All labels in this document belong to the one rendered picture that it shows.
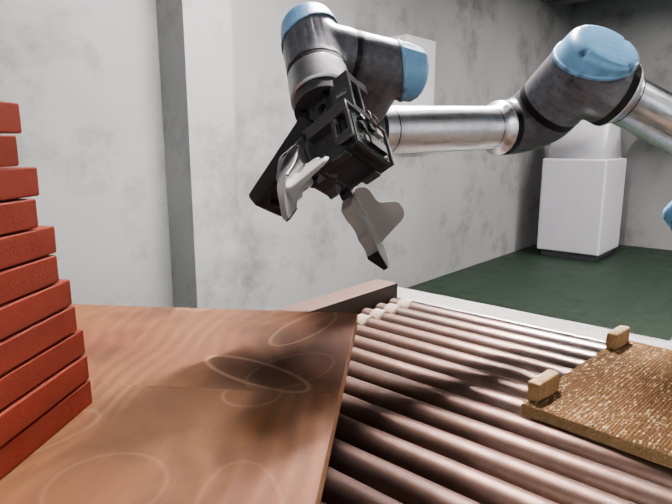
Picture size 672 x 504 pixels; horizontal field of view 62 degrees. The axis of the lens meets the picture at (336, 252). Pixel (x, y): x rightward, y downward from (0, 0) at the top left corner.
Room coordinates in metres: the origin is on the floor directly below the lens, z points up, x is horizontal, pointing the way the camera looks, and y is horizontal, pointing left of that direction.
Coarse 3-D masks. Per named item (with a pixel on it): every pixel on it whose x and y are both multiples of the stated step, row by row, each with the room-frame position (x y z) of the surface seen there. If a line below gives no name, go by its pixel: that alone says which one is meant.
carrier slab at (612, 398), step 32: (608, 352) 0.84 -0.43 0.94; (640, 352) 0.84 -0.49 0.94; (576, 384) 0.72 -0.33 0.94; (608, 384) 0.72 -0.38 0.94; (640, 384) 0.72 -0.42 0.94; (544, 416) 0.64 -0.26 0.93; (576, 416) 0.63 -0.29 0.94; (608, 416) 0.63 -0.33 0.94; (640, 416) 0.63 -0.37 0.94; (640, 448) 0.56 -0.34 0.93
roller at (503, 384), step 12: (360, 336) 0.96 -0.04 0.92; (360, 348) 0.93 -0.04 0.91; (372, 348) 0.92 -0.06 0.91; (384, 348) 0.91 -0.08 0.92; (396, 348) 0.90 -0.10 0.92; (408, 360) 0.87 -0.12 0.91; (420, 360) 0.86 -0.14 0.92; (432, 360) 0.85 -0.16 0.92; (444, 360) 0.85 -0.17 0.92; (444, 372) 0.82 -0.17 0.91; (456, 372) 0.81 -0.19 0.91; (468, 372) 0.80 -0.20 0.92; (480, 372) 0.80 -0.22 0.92; (480, 384) 0.78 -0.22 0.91; (492, 384) 0.77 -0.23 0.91; (504, 384) 0.76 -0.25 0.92; (516, 384) 0.76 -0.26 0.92
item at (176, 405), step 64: (128, 320) 0.68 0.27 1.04; (192, 320) 0.68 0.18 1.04; (256, 320) 0.68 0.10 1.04; (320, 320) 0.68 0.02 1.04; (128, 384) 0.49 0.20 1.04; (192, 384) 0.49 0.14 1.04; (256, 384) 0.49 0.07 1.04; (320, 384) 0.49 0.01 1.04; (64, 448) 0.38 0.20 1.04; (128, 448) 0.38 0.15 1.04; (192, 448) 0.38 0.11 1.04; (256, 448) 0.38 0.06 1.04; (320, 448) 0.38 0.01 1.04
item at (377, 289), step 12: (348, 288) 1.18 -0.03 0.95; (360, 288) 1.18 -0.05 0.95; (372, 288) 1.18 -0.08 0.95; (384, 288) 1.20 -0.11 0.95; (396, 288) 1.23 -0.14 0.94; (312, 300) 1.09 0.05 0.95; (324, 300) 1.09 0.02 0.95; (336, 300) 1.09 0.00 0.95; (348, 300) 1.10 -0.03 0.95; (360, 300) 1.13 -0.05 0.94; (372, 300) 1.16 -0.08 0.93; (384, 300) 1.20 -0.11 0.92; (348, 312) 1.10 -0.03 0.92; (360, 312) 1.13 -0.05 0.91
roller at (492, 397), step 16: (352, 352) 0.89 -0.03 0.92; (368, 352) 0.88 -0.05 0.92; (384, 368) 0.84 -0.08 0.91; (400, 368) 0.82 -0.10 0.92; (416, 368) 0.81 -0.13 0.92; (432, 384) 0.78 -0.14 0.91; (448, 384) 0.76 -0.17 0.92; (464, 384) 0.76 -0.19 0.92; (480, 400) 0.73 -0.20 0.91; (496, 400) 0.71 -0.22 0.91; (512, 400) 0.71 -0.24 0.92
